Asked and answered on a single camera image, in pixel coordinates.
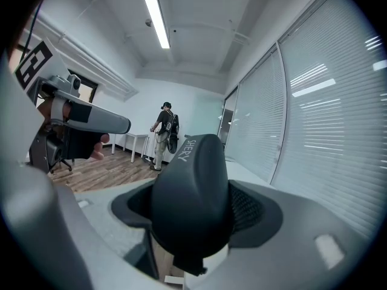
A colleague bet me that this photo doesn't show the glass door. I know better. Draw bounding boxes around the glass door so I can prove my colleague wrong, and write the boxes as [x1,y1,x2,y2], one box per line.
[217,91,239,152]

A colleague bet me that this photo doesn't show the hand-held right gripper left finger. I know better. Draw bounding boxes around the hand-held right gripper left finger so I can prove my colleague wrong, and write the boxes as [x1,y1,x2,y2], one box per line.
[0,53,161,290]

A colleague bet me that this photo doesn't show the wide white window blind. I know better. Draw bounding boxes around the wide white window blind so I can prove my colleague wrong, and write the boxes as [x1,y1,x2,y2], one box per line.
[270,0,387,243]

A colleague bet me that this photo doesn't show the black glasses case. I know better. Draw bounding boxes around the black glasses case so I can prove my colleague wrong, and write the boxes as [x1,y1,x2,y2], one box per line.
[150,134,234,277]

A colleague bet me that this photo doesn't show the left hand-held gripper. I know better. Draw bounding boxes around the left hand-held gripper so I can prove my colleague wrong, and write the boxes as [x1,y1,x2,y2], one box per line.
[13,37,132,175]

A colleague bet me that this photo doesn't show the black cable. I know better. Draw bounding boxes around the black cable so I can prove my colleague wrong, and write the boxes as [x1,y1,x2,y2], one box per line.
[20,0,44,60]

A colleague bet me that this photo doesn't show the dark wall window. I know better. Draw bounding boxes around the dark wall window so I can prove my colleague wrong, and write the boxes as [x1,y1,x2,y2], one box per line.
[67,68,99,104]

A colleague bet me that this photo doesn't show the long ceiling light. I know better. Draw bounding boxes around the long ceiling light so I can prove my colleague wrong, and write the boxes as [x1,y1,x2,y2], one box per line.
[143,0,171,50]

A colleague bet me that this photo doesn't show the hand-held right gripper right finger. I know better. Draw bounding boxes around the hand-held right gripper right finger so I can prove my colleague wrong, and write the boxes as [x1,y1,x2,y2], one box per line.
[184,178,377,290]

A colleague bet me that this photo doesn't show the black office chair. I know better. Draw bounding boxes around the black office chair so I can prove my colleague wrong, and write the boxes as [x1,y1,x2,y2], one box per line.
[49,157,76,175]

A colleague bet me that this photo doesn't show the narrow white window blind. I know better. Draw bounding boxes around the narrow white window blind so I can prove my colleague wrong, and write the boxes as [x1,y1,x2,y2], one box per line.
[225,48,287,184]

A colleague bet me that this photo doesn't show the white side table with legs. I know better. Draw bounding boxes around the white side table with legs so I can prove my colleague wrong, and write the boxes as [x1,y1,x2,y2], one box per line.
[111,131,151,164]

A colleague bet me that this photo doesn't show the person's left hand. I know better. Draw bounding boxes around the person's left hand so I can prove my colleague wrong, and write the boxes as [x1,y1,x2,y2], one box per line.
[36,97,111,162]

